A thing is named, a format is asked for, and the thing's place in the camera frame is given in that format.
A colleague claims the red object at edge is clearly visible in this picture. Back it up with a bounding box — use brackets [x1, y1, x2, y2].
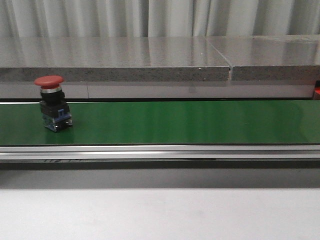
[312, 86, 320, 100]

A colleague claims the green conveyor belt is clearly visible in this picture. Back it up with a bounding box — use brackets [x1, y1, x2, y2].
[0, 100, 320, 146]

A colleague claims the aluminium conveyor side rail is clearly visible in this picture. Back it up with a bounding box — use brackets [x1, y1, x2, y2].
[0, 143, 320, 164]

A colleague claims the white cabinet front panel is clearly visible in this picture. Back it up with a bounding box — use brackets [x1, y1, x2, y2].
[0, 80, 315, 100]

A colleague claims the grey pleated curtain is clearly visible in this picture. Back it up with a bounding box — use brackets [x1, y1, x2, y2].
[0, 0, 320, 37]

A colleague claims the red mushroom push button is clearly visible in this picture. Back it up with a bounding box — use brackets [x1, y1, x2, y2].
[34, 75, 73, 132]

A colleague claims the grey stone counter slab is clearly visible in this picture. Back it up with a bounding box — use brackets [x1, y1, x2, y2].
[0, 37, 229, 82]

